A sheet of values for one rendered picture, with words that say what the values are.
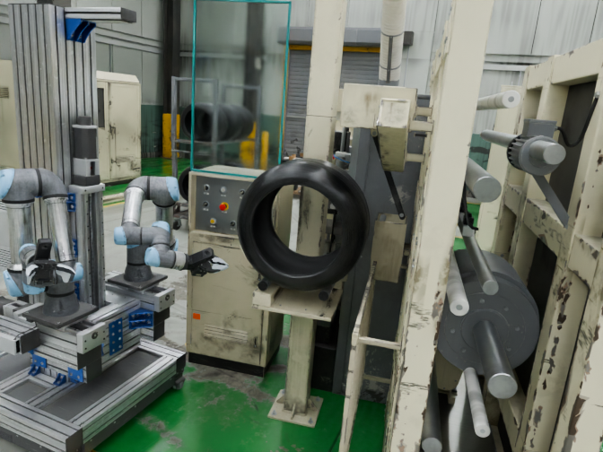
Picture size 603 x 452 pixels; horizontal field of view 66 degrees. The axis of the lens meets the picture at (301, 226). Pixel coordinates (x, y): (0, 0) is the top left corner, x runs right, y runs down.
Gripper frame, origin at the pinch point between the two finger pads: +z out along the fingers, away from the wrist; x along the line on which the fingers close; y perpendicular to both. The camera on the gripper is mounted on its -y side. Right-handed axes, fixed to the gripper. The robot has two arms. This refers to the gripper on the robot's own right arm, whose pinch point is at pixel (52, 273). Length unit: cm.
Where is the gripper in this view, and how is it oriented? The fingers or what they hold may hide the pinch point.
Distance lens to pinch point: 185.5
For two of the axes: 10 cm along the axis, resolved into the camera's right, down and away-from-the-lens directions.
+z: 6.6, 2.4, -7.2
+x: -7.3, -0.3, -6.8
